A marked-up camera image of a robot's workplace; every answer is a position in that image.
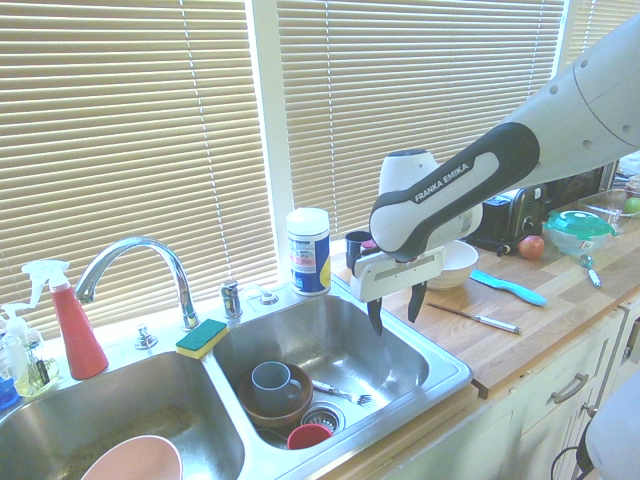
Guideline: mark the wide beige window blind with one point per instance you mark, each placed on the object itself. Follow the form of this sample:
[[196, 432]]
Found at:
[[125, 125]]

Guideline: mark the red cup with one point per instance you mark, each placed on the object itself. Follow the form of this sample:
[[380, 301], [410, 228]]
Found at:
[[307, 437]]

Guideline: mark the black mug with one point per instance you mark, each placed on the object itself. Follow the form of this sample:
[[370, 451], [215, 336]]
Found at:
[[356, 242]]

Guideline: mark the clear glass dish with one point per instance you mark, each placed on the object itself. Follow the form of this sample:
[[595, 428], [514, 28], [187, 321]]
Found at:
[[607, 205]]

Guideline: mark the white sink sprayer cap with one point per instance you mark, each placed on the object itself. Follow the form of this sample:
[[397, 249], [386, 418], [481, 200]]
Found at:
[[267, 299]]

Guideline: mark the dark microwave oven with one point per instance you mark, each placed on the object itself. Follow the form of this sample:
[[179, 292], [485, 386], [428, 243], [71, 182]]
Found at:
[[575, 187]]

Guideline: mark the grey mug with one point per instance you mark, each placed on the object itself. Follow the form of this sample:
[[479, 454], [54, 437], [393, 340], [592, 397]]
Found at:
[[270, 385]]

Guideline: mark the narrow beige window blind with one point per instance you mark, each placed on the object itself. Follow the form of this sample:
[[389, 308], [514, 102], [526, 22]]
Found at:
[[600, 25]]

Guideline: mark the black and silver toaster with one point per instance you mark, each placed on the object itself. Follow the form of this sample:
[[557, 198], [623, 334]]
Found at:
[[520, 210]]

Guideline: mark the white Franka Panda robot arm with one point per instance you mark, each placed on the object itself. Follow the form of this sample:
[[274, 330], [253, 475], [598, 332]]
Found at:
[[450, 190]]

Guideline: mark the green apple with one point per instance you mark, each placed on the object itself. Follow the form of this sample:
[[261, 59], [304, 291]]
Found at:
[[633, 205]]

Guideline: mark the clear container with green lid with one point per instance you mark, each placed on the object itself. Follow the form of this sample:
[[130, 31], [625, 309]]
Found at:
[[575, 232]]

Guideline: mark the large white bowl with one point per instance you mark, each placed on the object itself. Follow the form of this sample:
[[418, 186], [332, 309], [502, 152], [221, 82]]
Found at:
[[457, 267]]

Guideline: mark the brown wooden bowl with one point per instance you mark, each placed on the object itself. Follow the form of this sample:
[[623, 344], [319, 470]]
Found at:
[[280, 415]]

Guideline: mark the pink bowl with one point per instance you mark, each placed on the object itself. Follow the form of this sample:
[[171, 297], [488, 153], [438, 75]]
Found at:
[[140, 460]]

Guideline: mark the yellow liquid soap bottle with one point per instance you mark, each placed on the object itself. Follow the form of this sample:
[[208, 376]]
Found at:
[[35, 380]]

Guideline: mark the cream kitchen cabinet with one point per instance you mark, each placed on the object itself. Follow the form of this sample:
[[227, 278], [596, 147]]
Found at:
[[550, 425]]

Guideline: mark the silver table knife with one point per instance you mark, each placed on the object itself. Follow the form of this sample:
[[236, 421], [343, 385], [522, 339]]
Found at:
[[480, 320]]

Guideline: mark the chrome faucet knob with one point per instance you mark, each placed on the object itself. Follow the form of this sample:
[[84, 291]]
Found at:
[[145, 337]]

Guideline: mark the silver fork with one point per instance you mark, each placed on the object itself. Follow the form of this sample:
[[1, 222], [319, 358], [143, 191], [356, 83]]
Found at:
[[340, 392]]

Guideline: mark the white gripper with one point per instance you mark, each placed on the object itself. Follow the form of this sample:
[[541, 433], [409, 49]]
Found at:
[[395, 275]]

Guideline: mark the red apple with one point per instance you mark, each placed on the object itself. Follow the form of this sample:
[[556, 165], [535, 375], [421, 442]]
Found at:
[[531, 247]]

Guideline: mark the green and yellow sponge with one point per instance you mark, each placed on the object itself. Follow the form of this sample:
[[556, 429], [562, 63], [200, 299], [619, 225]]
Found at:
[[202, 339]]

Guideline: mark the white wipes canister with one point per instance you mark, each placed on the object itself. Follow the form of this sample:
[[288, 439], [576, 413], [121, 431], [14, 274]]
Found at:
[[309, 250]]

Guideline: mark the light blue serrated knife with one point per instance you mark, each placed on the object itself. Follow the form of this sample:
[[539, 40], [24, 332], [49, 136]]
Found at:
[[505, 286]]

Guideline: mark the stainless steel double sink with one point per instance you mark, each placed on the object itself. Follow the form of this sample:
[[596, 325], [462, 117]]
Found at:
[[350, 340]]

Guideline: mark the blue liquid soap bottle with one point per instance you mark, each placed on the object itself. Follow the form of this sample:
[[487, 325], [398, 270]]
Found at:
[[9, 370]]

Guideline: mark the chrome curved faucet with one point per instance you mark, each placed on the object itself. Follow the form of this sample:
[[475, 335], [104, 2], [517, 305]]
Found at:
[[170, 260]]

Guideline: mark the metal drain strainer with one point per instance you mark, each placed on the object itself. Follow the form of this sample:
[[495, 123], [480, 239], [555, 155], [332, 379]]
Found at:
[[327, 415]]

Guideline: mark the red spray bottle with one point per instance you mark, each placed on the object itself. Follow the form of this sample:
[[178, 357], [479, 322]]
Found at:
[[80, 340]]

